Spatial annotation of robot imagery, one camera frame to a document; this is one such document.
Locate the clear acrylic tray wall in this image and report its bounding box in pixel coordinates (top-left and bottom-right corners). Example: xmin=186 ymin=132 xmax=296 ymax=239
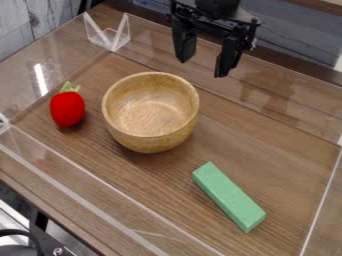
xmin=0 ymin=5 xmax=342 ymax=256

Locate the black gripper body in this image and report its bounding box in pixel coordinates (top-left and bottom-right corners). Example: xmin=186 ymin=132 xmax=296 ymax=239
xmin=170 ymin=0 xmax=261 ymax=50

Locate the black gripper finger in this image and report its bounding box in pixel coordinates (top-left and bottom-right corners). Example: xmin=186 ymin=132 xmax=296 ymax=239
xmin=214 ymin=36 xmax=245 ymax=78
xmin=173 ymin=18 xmax=197 ymax=63

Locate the black cable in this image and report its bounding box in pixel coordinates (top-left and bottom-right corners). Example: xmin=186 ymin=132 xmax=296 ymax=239
xmin=0 ymin=228 xmax=44 ymax=256

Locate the red plush strawberry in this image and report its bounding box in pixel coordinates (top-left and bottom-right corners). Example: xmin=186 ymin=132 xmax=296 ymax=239
xmin=50 ymin=81 xmax=86 ymax=128

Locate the clear acrylic corner bracket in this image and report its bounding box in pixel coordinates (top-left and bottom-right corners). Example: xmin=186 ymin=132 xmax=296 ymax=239
xmin=83 ymin=13 xmax=131 ymax=52

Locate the wooden bowl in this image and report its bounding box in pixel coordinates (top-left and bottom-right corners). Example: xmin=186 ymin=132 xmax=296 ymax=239
xmin=102 ymin=72 xmax=199 ymax=153

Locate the green rectangular block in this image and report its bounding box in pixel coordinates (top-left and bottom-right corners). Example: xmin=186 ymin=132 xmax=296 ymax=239
xmin=193 ymin=162 xmax=266 ymax=233

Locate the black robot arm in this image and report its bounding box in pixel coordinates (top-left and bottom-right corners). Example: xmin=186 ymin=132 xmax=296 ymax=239
xmin=170 ymin=0 xmax=261 ymax=78

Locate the black table leg bracket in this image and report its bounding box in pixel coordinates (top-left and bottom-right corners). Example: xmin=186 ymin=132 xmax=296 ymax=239
xmin=30 ymin=210 xmax=77 ymax=256

